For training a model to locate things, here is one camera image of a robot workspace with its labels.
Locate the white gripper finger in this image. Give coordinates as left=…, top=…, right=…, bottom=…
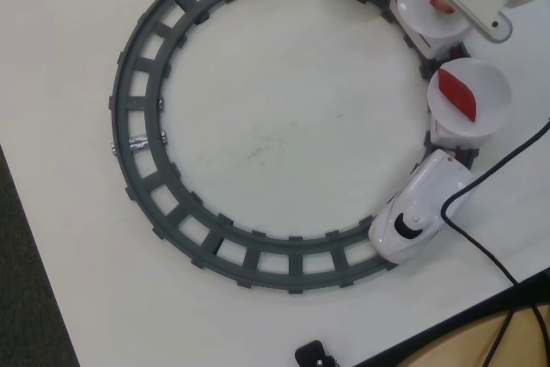
left=433, top=0, right=513, bottom=45

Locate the white Shinkansen toy locomotive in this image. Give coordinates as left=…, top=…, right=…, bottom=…
left=368, top=148, right=474, bottom=265

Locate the white toy train car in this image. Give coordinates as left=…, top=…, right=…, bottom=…
left=403, top=25, right=473, bottom=61
left=428, top=113, right=493, bottom=150

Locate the white round train plate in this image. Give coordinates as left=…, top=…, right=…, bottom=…
left=426, top=56, right=513, bottom=138
left=394, top=0, right=474, bottom=40

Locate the dark grey circular toy track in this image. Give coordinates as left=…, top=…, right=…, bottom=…
left=109, top=0, right=480, bottom=297

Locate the black plastic clamp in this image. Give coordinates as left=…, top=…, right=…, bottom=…
left=295, top=339, right=340, bottom=367

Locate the long black cable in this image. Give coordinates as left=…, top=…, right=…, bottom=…
left=440, top=119, right=550, bottom=367

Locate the short black cable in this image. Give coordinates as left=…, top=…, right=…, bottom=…
left=515, top=302, right=550, bottom=329

